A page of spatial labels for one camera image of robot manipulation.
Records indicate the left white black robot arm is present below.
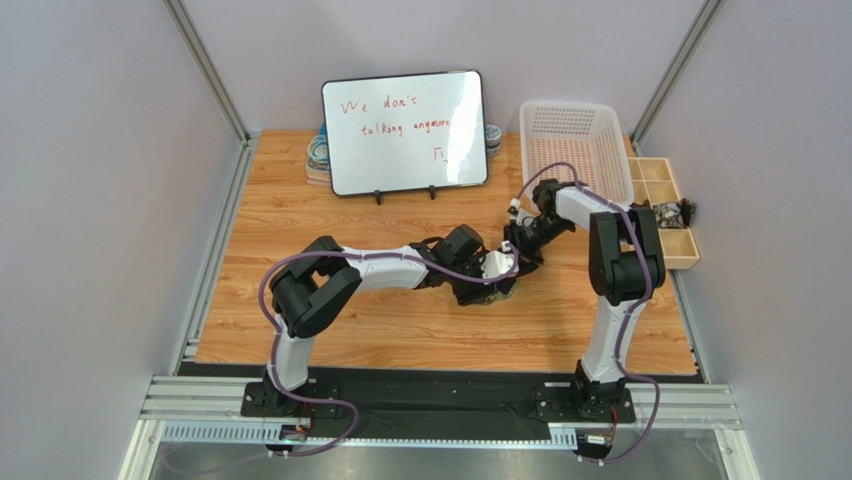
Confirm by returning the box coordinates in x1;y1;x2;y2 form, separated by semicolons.
258;225;520;396

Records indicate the left aluminium frame post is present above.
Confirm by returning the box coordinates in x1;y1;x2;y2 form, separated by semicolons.
164;0;252;305

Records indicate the whiteboard with red writing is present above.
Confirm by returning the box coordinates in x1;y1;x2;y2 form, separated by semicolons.
321;70;489;197

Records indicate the blue tape roll stack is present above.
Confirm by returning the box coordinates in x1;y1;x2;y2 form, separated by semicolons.
305;123;331;186

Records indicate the purple cable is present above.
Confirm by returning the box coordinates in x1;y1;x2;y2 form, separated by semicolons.
257;242;522;459
508;161;662;466

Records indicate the aluminium front rail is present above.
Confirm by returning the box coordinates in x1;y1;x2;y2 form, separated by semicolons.
120;365;759;479

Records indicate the white perforated plastic basket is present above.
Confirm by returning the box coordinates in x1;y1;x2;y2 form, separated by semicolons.
519;100;635;206

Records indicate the green floral patterned tie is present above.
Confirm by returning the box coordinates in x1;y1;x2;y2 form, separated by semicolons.
473;278;518;305

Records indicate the aluminium frame post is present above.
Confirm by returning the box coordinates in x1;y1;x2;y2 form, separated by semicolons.
630;0;726;152
164;0;252;305

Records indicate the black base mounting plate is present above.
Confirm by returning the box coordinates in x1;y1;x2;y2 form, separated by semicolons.
240;367;636;441

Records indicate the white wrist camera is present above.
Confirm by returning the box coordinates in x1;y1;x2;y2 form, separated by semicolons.
507;198;536;227
481;241;518;280

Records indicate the patterned rolled tie in box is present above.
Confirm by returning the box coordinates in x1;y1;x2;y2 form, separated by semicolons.
653;198;697;229

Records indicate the right aluminium frame post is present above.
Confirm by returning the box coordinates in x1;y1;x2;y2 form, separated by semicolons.
630;0;726;152

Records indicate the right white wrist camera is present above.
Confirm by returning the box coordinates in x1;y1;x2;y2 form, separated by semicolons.
507;198;536;227

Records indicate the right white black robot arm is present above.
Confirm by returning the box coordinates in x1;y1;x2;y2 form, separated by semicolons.
504;179;666;418

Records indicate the blue white patterned jar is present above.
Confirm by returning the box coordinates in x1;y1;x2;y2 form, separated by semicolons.
484;124;503;159

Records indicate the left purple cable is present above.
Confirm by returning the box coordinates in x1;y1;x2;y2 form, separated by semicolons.
257;242;522;459

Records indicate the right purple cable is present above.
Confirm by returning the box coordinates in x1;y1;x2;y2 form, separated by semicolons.
508;161;662;466

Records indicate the wooden compartment organizer box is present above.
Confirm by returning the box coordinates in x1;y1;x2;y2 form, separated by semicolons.
628;157;701;270

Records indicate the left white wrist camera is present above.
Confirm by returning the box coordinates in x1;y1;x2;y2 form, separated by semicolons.
481;241;518;280

